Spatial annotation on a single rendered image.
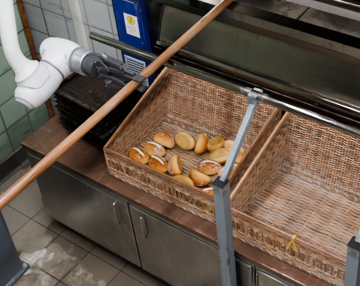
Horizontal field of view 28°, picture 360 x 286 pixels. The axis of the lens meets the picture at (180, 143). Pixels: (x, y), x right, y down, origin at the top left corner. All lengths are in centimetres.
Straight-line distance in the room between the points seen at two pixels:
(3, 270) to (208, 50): 136
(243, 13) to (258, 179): 63
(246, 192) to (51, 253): 120
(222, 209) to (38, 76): 76
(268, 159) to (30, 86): 93
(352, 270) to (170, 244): 92
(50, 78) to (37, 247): 128
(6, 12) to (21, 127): 155
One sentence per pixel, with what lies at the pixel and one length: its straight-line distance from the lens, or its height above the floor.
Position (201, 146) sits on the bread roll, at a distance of 290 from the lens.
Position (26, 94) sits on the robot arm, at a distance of 244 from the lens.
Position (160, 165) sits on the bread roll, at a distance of 286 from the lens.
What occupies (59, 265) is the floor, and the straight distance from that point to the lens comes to 344.
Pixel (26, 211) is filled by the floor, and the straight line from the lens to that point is 372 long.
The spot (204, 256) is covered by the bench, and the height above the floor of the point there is 44.
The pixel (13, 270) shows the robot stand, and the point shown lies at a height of 6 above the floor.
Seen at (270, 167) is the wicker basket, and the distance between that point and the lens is 276.
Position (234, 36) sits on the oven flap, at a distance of 278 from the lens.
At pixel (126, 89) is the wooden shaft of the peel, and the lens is 231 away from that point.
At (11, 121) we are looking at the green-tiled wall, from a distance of 384.
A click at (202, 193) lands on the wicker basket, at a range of 260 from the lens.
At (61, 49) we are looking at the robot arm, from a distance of 250.
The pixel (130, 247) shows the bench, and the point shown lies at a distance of 313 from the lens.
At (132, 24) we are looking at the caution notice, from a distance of 305.
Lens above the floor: 260
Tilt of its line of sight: 42 degrees down
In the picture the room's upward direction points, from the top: 8 degrees counter-clockwise
